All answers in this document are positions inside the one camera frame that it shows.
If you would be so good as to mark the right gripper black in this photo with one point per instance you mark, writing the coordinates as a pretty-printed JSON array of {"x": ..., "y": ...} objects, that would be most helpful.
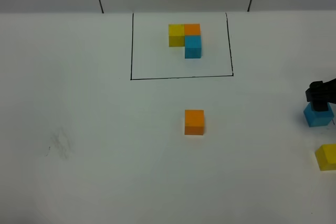
[{"x": 320, "y": 94}]

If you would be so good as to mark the template blue cube block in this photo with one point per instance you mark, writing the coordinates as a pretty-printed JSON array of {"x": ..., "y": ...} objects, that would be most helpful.
[{"x": 193, "y": 47}]

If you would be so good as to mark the template orange cube block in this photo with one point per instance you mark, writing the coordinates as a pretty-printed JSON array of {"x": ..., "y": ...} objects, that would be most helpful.
[{"x": 192, "y": 30}]

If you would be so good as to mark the template yellow cube block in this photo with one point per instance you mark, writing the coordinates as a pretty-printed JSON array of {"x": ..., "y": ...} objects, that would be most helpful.
[{"x": 176, "y": 35}]

